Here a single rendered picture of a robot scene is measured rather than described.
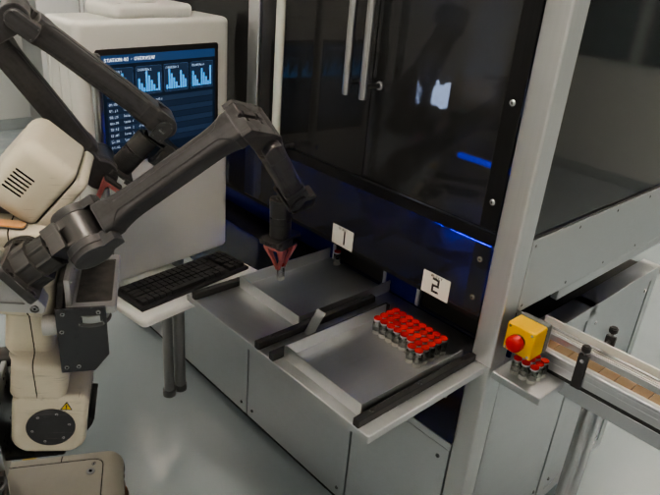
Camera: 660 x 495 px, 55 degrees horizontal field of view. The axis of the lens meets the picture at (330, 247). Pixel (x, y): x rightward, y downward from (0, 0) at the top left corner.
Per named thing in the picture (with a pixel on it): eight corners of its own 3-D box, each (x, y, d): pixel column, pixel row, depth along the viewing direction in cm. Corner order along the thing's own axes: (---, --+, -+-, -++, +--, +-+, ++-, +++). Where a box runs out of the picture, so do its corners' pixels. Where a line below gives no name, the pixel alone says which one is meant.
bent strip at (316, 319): (316, 327, 162) (317, 307, 160) (324, 333, 160) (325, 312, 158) (272, 346, 153) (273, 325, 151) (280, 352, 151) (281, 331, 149)
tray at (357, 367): (383, 314, 171) (385, 303, 169) (461, 361, 154) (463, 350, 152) (283, 357, 149) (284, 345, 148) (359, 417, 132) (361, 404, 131)
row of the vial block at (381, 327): (375, 329, 164) (377, 313, 162) (428, 363, 152) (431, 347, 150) (369, 332, 162) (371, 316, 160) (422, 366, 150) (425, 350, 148)
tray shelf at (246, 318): (317, 256, 204) (318, 251, 203) (502, 361, 158) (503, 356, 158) (186, 299, 173) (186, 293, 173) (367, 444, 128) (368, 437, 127)
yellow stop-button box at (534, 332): (519, 337, 151) (525, 310, 148) (545, 351, 147) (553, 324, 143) (501, 347, 146) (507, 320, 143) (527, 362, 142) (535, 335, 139)
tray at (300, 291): (328, 257, 200) (329, 247, 198) (389, 291, 183) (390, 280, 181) (239, 287, 178) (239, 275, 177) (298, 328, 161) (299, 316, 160)
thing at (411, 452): (275, 263, 386) (282, 121, 348) (594, 462, 252) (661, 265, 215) (119, 312, 323) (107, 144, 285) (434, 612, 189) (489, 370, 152)
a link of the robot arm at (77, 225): (31, 237, 114) (44, 260, 113) (77, 204, 114) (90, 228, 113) (61, 245, 123) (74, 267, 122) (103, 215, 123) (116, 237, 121)
